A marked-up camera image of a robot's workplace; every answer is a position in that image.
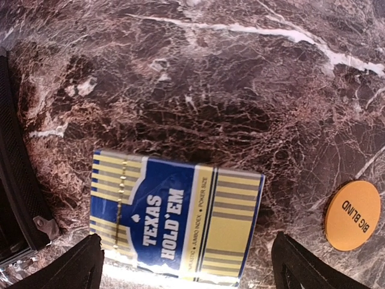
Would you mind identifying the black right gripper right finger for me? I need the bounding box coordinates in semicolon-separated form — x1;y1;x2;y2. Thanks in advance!
271;231;367;288

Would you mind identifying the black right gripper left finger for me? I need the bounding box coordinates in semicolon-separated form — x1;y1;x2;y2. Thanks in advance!
10;234;105;289

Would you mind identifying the black poker case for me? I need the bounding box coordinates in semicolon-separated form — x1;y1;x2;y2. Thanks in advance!
1;49;60;267

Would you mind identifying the orange big blind button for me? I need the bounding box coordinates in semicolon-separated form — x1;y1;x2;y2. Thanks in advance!
325;181;381;251

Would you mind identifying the blue gold card box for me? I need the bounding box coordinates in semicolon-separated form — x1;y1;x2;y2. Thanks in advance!
90;149;265;287

